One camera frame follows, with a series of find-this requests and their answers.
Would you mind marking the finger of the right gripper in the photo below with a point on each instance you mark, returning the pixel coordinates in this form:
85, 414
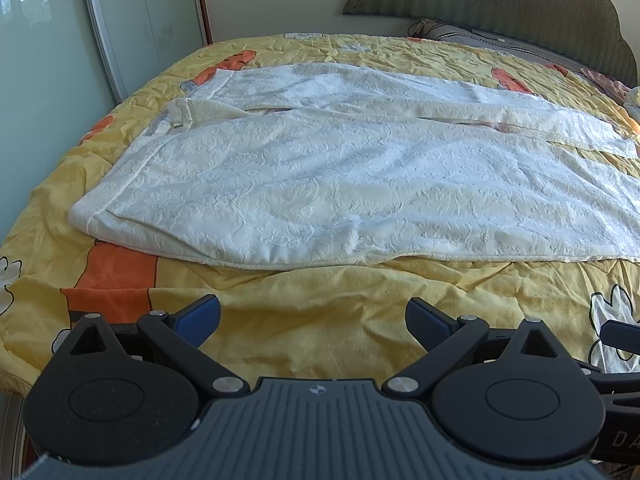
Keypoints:
617, 334

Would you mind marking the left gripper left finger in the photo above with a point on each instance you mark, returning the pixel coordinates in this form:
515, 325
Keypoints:
173, 340

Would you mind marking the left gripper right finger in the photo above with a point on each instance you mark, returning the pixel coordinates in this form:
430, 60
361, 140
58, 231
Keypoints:
450, 343

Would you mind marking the white textured pants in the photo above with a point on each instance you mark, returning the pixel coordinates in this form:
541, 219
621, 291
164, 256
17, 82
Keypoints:
318, 164

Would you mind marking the yellow cartoon bed quilt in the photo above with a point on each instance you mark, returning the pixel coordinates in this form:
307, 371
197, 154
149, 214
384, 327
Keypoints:
341, 321

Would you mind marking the pink crumpled cloth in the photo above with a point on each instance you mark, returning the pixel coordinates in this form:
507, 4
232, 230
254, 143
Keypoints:
614, 89

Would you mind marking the striped pillow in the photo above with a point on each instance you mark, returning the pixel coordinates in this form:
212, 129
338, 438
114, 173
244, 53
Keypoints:
440, 31

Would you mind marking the glass sliding wardrobe door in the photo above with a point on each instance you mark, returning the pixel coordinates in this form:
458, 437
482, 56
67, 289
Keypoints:
66, 63

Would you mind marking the green scalloped headboard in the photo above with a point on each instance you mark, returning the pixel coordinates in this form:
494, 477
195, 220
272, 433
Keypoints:
587, 31

